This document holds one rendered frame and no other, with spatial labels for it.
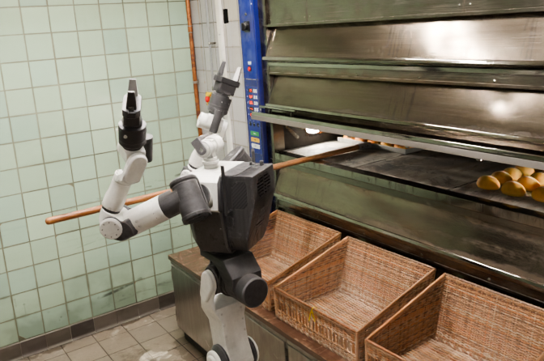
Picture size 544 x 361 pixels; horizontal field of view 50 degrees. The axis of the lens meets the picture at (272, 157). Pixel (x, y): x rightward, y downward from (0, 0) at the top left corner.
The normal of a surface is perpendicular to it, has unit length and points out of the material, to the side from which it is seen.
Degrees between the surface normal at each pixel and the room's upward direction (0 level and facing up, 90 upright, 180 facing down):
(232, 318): 80
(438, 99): 70
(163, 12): 90
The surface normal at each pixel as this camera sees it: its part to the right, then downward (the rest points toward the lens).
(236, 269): 0.36, -0.58
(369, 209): -0.80, -0.16
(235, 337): 0.56, -0.03
